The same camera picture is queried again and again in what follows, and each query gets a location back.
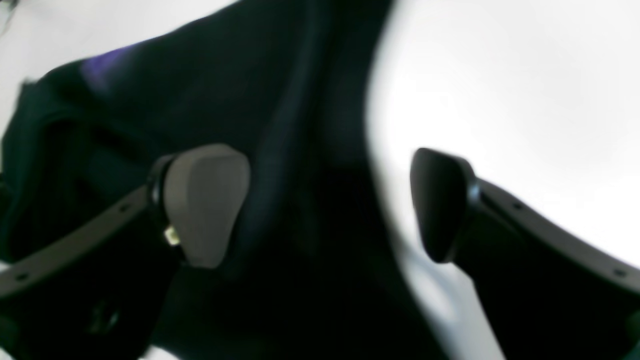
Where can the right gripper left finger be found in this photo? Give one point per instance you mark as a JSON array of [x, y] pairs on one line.
[[97, 293]]

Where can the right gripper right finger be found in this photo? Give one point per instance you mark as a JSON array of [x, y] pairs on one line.
[[547, 294]]

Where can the black T-shirt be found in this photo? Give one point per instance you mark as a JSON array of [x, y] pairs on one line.
[[309, 273]]

